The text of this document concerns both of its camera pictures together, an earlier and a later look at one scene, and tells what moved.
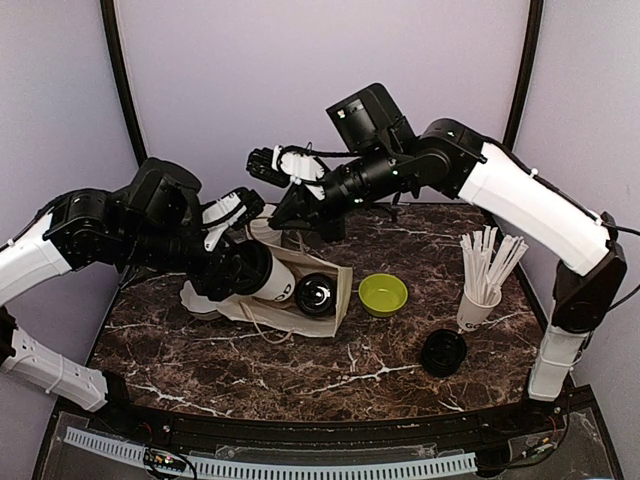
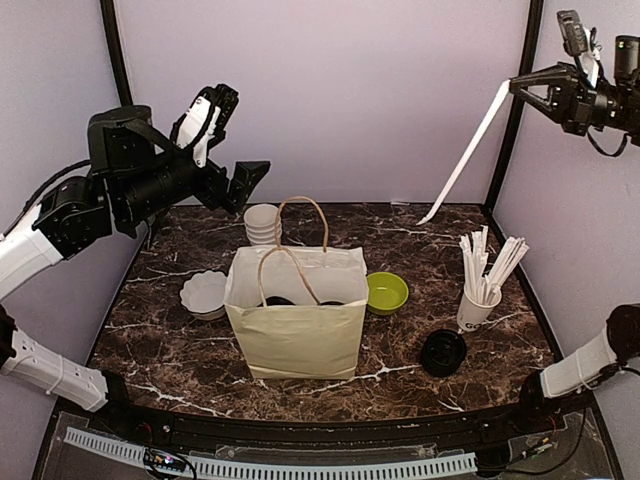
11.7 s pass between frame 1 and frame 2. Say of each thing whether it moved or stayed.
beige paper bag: moved
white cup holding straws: stayed
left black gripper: moved
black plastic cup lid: moved
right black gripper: moved
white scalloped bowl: stayed
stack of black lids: stayed
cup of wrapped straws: stayed
